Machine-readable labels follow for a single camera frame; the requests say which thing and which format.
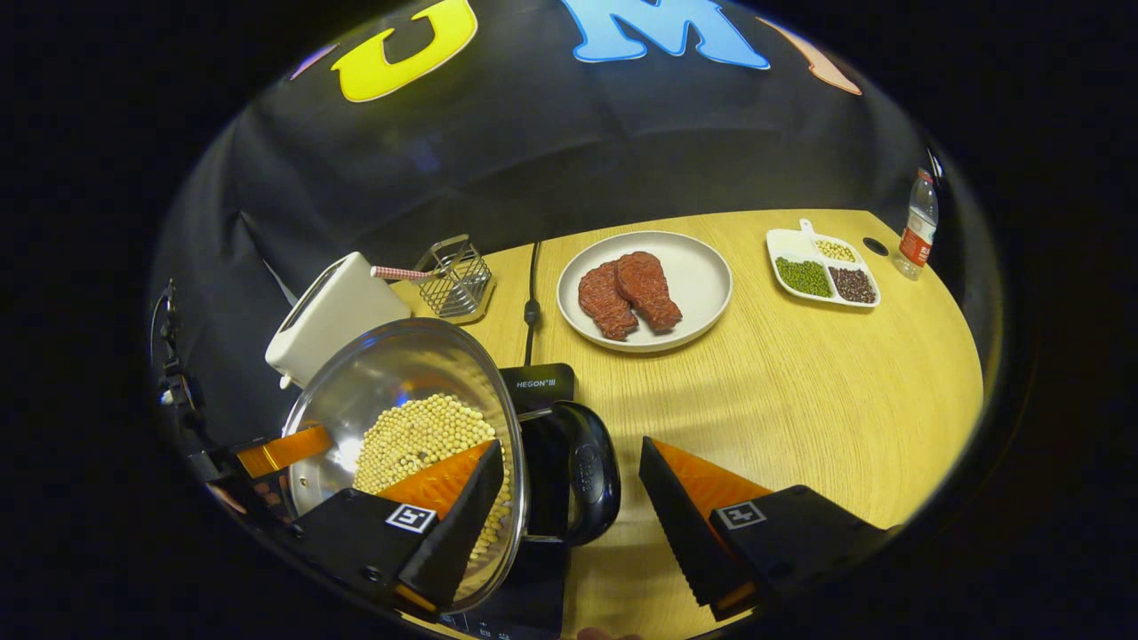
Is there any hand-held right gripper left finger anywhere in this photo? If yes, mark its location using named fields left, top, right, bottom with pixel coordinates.
left=284, top=439, right=505, bottom=614

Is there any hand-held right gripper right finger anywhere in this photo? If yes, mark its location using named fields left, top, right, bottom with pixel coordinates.
left=638, top=436, right=894, bottom=623

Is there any pile of yellow soybeans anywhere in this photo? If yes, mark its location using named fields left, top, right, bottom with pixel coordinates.
left=353, top=394, right=515, bottom=563

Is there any steel pot with black handle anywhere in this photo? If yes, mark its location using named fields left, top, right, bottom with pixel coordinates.
left=281, top=318, right=621, bottom=614

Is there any black induction cooktop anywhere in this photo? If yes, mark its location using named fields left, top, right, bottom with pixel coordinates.
left=436, top=363, right=577, bottom=639

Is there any white toaster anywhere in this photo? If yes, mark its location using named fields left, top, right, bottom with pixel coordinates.
left=265, top=252, right=412, bottom=390

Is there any brown steak piece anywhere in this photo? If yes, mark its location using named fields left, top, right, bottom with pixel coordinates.
left=578, top=261, right=639, bottom=341
left=615, top=252, right=684, bottom=333

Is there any white round plate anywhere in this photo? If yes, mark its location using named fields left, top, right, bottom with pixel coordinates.
left=557, top=231, right=733, bottom=354

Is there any heap of green beans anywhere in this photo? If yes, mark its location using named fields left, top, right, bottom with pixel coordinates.
left=775, top=257, right=834, bottom=298

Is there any heap of dark beans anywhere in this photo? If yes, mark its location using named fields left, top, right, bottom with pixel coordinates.
left=829, top=267, right=877, bottom=304

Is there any white divided dish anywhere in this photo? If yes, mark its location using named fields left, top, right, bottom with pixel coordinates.
left=766, top=219, right=882, bottom=309

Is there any plastic water bottle red label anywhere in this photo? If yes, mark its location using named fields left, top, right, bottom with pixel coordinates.
left=894, top=169, right=940, bottom=281

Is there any black backdrop cloth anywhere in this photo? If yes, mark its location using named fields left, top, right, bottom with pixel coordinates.
left=151, top=0, right=957, bottom=445

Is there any black power cable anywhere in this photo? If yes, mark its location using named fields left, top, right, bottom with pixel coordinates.
left=523, top=240, right=543, bottom=367

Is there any wire mesh holder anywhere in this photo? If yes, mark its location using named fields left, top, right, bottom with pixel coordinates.
left=414, top=234, right=495, bottom=324

